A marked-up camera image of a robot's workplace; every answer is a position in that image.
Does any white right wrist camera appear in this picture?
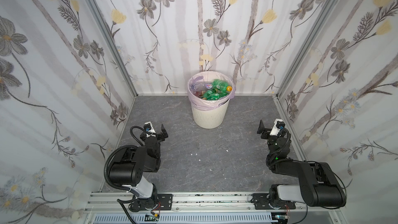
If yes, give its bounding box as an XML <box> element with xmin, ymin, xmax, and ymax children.
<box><xmin>270</xmin><ymin>119</ymin><xmax>286</xmax><ymax>136</ymax></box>

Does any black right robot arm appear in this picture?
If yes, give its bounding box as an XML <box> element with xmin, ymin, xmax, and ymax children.
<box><xmin>257</xmin><ymin>119</ymin><xmax>347</xmax><ymax>209</ymax></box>

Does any cream plastic waste bin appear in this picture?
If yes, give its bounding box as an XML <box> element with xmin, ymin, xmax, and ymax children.
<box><xmin>191</xmin><ymin>100</ymin><xmax>230</xmax><ymax>129</ymax></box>

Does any green bottle yellow cap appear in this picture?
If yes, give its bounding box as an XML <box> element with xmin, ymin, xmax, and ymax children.
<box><xmin>203</xmin><ymin>92</ymin><xmax>228</xmax><ymax>101</ymax></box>

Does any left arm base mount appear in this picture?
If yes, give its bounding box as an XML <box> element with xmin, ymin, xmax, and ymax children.
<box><xmin>129</xmin><ymin>194</ymin><xmax>173</xmax><ymax>212</ymax></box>

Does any white perforated cable tray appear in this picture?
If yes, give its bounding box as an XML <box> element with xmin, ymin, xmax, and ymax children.
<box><xmin>93</xmin><ymin>213</ymin><xmax>277</xmax><ymax>224</ymax></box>

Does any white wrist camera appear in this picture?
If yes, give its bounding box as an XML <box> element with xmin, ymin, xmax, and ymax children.
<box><xmin>270</xmin><ymin>119</ymin><xmax>286</xmax><ymax>136</ymax></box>
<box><xmin>144</xmin><ymin>121</ymin><xmax>156</xmax><ymax>135</ymax></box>

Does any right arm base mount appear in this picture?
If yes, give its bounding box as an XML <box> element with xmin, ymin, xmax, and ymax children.
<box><xmin>250</xmin><ymin>193</ymin><xmax>296</xmax><ymax>210</ymax></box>

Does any pink bin liner bag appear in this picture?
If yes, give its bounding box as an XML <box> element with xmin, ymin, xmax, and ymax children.
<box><xmin>187</xmin><ymin>71</ymin><xmax>236</xmax><ymax>111</ymax></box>

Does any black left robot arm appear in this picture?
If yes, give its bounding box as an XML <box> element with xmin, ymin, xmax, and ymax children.
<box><xmin>104</xmin><ymin>122</ymin><xmax>169</xmax><ymax>212</ymax></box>

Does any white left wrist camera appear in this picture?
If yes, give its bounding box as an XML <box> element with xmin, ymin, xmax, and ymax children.
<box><xmin>144</xmin><ymin>121</ymin><xmax>156</xmax><ymax>135</ymax></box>

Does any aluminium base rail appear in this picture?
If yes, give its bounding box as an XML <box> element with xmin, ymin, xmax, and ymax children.
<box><xmin>84</xmin><ymin>192</ymin><xmax>347</xmax><ymax>224</ymax></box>

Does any clear crushed water bottle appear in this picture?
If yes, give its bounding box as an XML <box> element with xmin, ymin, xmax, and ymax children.
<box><xmin>189</xmin><ymin>82</ymin><xmax>212</xmax><ymax>92</ymax></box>

